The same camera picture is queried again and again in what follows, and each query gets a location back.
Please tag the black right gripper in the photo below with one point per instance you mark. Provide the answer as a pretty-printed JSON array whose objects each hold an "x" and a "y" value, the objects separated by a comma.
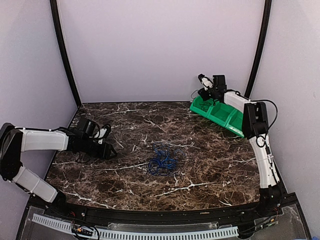
[{"x": 204, "y": 97}]

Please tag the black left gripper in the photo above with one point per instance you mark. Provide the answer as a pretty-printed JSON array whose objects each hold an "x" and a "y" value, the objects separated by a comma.
[{"x": 105, "y": 152}]

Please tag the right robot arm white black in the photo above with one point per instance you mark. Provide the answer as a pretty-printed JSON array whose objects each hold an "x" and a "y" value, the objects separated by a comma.
[{"x": 255, "y": 127}]

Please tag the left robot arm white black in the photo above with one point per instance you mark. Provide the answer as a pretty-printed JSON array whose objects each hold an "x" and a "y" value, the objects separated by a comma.
[{"x": 86, "y": 137}]

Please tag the green plastic bin left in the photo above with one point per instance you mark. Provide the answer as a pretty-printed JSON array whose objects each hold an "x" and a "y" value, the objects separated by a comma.
[{"x": 202, "y": 108}]

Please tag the green plastic bin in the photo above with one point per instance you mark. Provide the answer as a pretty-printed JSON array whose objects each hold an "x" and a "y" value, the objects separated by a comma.
[
  {"x": 234, "y": 123},
  {"x": 202, "y": 108},
  {"x": 220, "y": 113}
]

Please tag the green plastic bin middle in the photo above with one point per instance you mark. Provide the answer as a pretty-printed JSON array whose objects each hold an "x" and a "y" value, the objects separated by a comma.
[{"x": 220, "y": 113}]

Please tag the green plastic bin right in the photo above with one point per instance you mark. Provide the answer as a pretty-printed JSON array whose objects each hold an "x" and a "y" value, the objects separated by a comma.
[{"x": 234, "y": 123}]

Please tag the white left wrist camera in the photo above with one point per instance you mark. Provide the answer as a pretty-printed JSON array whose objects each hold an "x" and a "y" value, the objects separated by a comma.
[{"x": 102, "y": 133}]

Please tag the black frame post right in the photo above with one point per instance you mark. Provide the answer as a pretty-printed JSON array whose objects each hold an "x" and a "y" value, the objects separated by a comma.
[{"x": 259, "y": 48}]

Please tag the black frame post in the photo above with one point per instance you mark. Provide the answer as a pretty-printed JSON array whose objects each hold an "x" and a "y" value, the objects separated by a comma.
[
  {"x": 259, "y": 48},
  {"x": 63, "y": 52}
]

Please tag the black front rail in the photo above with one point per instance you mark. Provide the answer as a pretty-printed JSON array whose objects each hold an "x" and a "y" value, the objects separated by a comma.
[{"x": 241, "y": 214}]

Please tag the white slotted cable duct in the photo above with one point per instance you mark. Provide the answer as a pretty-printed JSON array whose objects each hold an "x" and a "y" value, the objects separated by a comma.
[{"x": 121, "y": 231}]

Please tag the black frame post left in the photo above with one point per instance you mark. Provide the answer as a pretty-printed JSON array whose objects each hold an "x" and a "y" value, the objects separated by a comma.
[{"x": 63, "y": 52}]

